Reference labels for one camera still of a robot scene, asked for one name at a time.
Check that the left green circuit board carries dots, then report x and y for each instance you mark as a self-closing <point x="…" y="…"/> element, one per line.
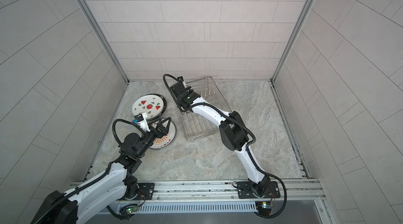
<point x="130" y="209"/>

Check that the dark striped rim plate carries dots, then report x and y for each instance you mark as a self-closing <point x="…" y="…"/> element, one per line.
<point x="156" y="106"/>

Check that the aluminium front rail frame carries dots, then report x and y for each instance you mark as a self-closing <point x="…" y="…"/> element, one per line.
<point x="184" y="197"/>

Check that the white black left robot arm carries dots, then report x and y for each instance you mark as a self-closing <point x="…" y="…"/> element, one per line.
<point x="78" y="205"/>

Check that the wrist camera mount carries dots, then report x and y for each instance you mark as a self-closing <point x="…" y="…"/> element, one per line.
<point x="141" y="121"/>
<point x="181" y="80"/>

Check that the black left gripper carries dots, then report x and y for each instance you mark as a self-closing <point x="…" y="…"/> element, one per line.
<point x="160" y="133"/>

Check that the green circuit board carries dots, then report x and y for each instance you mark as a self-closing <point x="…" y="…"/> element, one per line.
<point x="264" y="208"/>
<point x="130" y="209"/>

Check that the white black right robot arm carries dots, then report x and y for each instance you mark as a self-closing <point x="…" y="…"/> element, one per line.
<point x="234" y="135"/>

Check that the right green circuit board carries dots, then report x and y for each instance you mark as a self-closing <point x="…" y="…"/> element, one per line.
<point x="264" y="208"/>

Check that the white watermelon plate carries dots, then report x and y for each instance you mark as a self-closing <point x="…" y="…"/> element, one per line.
<point x="140" y="106"/>

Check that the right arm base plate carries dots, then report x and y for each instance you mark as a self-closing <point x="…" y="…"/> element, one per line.
<point x="250" y="190"/>

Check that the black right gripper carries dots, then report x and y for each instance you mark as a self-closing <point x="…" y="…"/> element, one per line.
<point x="179" y="99"/>

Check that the wire metal dish rack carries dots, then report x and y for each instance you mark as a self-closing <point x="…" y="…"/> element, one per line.
<point x="193" y="125"/>

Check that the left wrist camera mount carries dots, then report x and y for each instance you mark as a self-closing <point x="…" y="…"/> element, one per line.
<point x="141" y="121"/>

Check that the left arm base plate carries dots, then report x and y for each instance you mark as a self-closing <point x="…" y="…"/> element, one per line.
<point x="141" y="191"/>

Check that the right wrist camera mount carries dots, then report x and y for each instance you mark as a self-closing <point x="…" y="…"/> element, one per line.
<point x="181" y="80"/>

